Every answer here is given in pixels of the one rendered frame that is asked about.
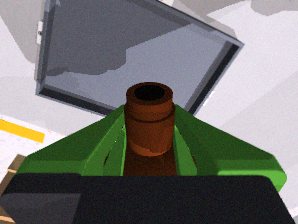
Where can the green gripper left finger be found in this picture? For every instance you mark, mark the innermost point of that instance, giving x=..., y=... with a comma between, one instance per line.
x=85, y=150

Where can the brown bottle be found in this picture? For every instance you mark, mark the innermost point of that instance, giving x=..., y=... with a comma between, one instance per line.
x=149, y=120

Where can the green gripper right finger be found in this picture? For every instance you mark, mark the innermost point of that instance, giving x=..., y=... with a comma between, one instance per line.
x=219, y=153

